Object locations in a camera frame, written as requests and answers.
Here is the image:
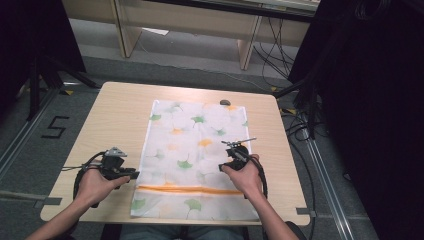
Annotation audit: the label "grey cord loop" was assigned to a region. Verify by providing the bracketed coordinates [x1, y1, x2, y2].
[61, 163, 103, 172]

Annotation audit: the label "bundle of black floor cables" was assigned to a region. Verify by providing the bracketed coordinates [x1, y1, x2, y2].
[252, 17, 318, 240]

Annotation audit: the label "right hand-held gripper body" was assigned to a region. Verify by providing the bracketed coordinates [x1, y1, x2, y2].
[221, 137, 258, 172]

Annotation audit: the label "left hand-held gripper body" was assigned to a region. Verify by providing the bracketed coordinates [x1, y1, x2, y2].
[99, 146, 132, 181]

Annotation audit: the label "person's left hand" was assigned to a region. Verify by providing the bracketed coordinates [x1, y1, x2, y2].
[77, 168, 131, 210]

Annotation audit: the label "leaf-print white mesh bag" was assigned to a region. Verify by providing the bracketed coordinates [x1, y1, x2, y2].
[130, 99, 261, 222]

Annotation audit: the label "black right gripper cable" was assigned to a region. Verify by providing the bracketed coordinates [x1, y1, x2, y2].
[243, 155, 269, 200]

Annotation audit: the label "metal floor rail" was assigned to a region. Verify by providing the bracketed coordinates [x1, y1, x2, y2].
[0, 87, 61, 181]
[304, 138, 356, 240]

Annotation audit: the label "white paper sheet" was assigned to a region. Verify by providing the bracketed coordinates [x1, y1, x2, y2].
[142, 27, 170, 37]

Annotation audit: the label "person's right hand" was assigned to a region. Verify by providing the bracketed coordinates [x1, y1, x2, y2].
[221, 153, 264, 198]

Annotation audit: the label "black tripod stand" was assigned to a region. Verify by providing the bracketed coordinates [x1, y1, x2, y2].
[273, 66, 329, 140]
[25, 54, 101, 122]

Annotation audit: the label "person's blue jeans legs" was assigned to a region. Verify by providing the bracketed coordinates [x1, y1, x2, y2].
[119, 224, 246, 240]

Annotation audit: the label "light wooden desk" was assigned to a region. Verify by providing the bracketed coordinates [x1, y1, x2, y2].
[61, 0, 321, 71]

